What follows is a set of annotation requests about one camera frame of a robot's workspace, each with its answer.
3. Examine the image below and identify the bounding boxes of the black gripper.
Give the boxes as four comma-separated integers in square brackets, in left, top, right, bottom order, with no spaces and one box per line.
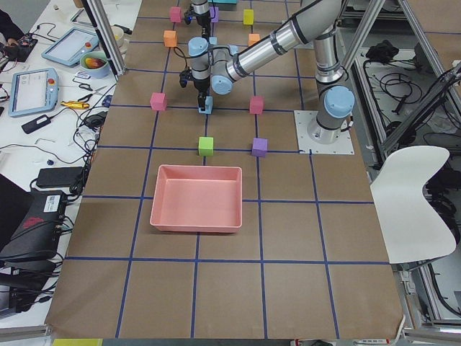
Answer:
[179,68,210,112]
[201,23,210,40]

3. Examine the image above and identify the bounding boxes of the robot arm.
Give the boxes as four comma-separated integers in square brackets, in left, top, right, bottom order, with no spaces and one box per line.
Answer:
[187,0,212,41]
[174,0,355,144]

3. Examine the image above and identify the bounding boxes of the purple block right side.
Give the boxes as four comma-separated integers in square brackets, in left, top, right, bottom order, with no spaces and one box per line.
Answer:
[210,6,219,23]

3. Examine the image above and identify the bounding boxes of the purple block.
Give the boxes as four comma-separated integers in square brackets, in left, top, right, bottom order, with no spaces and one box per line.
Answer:
[210,6,219,23]
[251,138,269,158]

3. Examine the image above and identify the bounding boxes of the cyan plastic bin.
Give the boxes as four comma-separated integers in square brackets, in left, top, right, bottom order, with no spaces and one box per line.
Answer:
[214,0,238,5]

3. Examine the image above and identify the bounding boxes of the pink block right far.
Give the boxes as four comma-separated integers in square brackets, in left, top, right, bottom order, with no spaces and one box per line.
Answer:
[169,6,182,23]

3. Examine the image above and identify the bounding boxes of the orange block far row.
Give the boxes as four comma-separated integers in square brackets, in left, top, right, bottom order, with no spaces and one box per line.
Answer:
[163,30,178,48]

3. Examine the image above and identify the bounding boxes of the pink block left far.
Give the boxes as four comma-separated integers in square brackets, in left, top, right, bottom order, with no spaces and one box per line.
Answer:
[150,92,167,111]

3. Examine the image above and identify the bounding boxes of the yellow foam block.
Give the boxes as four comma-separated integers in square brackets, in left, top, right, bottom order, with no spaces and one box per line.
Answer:
[243,9,254,25]

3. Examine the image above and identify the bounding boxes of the orange block near base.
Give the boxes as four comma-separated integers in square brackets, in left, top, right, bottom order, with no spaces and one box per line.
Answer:
[248,33,261,47]

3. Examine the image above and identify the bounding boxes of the green foam block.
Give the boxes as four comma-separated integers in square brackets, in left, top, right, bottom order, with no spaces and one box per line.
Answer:
[198,136,214,157]

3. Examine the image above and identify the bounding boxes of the pink block near base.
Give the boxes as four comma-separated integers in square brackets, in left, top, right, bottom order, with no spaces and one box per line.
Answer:
[249,96,264,115]

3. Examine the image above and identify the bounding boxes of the purple block left side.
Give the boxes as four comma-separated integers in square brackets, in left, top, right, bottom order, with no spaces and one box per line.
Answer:
[251,138,269,158]

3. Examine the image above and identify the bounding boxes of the beige bowl with lemon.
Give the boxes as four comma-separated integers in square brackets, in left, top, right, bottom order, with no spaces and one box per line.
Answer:
[111,25,129,52]

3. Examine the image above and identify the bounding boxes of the pink plastic bin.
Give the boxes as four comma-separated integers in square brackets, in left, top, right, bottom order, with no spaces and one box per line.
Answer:
[150,164,243,234]

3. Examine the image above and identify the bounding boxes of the green bowl with fruit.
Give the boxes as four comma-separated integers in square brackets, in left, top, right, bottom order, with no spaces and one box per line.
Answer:
[80,51,110,79]

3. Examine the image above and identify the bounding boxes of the scissors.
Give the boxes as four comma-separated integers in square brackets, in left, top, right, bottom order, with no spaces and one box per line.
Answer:
[77,86,105,103]

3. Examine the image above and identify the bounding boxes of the orange yellow tool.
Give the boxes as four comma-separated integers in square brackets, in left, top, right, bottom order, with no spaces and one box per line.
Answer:
[61,101,90,110]

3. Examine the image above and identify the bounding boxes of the teach pendant far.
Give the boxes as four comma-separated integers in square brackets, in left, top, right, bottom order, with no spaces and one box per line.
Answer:
[41,27,99,66]

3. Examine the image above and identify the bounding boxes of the teach pendant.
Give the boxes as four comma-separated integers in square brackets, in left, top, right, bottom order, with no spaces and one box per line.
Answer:
[8,68,59,117]
[41,27,99,66]

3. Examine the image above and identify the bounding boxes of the black power adapter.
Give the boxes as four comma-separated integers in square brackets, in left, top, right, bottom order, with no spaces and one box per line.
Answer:
[22,115,51,134]

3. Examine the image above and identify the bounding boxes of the teach pendant near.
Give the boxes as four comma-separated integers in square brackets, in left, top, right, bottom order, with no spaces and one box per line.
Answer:
[8,68,59,117]

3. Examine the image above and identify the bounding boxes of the black computer box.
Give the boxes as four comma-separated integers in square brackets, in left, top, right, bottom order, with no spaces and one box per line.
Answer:
[1,190,67,262]

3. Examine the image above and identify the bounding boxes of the white chair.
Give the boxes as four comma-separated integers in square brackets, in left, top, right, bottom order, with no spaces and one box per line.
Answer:
[370,146,456,264]

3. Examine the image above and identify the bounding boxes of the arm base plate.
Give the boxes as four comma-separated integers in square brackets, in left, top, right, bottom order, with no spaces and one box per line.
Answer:
[293,110,354,155]

